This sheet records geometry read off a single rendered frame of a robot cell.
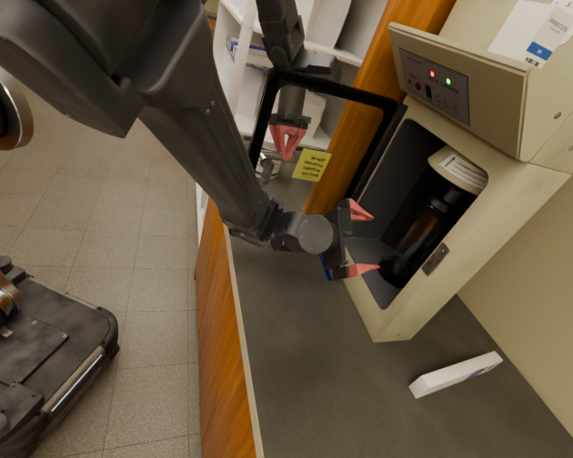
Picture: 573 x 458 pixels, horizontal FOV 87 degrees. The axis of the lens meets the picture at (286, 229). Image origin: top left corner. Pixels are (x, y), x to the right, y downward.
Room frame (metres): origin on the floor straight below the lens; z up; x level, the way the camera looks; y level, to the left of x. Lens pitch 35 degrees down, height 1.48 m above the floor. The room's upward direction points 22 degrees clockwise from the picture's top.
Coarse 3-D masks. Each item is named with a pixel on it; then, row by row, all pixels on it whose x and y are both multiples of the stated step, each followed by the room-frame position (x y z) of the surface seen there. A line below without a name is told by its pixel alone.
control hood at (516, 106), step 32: (416, 32) 0.62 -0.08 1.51; (448, 64) 0.55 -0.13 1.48; (480, 64) 0.48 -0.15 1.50; (512, 64) 0.44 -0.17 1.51; (416, 96) 0.68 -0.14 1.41; (480, 96) 0.50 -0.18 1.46; (512, 96) 0.44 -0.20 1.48; (544, 96) 0.44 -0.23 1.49; (480, 128) 0.52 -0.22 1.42; (512, 128) 0.46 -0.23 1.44; (544, 128) 0.46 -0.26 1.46
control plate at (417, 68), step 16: (400, 48) 0.68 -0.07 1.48; (416, 64) 0.64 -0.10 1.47; (432, 64) 0.59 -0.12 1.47; (416, 80) 0.66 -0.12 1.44; (432, 80) 0.60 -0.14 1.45; (464, 80) 0.52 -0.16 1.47; (432, 96) 0.62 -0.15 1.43; (448, 96) 0.57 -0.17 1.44; (464, 96) 0.53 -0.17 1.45; (448, 112) 0.59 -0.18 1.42; (464, 112) 0.54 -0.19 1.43
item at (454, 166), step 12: (432, 156) 0.65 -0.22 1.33; (444, 156) 0.62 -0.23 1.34; (456, 156) 0.60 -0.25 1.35; (444, 168) 0.60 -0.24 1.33; (456, 168) 0.59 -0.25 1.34; (468, 168) 0.58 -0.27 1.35; (480, 168) 0.58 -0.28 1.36; (456, 180) 0.57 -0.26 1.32; (468, 180) 0.57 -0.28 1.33; (480, 180) 0.56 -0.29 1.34; (480, 192) 0.56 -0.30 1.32
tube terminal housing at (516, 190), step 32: (480, 0) 0.70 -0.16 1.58; (512, 0) 0.65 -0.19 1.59; (544, 0) 0.60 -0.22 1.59; (448, 32) 0.73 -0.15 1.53; (480, 32) 0.67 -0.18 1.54; (544, 64) 0.54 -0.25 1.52; (448, 128) 0.62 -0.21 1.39; (480, 160) 0.53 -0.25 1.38; (512, 160) 0.49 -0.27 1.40; (544, 160) 0.48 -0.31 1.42; (512, 192) 0.48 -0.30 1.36; (544, 192) 0.51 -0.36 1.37; (480, 224) 0.48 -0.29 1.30; (512, 224) 0.51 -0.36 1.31; (448, 256) 0.47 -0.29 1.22; (480, 256) 0.51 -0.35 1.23; (352, 288) 0.60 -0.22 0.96; (416, 288) 0.48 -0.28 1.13; (448, 288) 0.51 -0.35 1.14; (384, 320) 0.49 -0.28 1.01; (416, 320) 0.50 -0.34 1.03
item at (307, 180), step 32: (288, 96) 0.60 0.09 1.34; (320, 96) 0.63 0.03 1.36; (288, 128) 0.61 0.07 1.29; (320, 128) 0.65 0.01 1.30; (352, 128) 0.69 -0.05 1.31; (288, 160) 0.62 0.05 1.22; (320, 160) 0.66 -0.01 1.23; (352, 160) 0.71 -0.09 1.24; (288, 192) 0.64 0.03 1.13; (320, 192) 0.68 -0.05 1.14
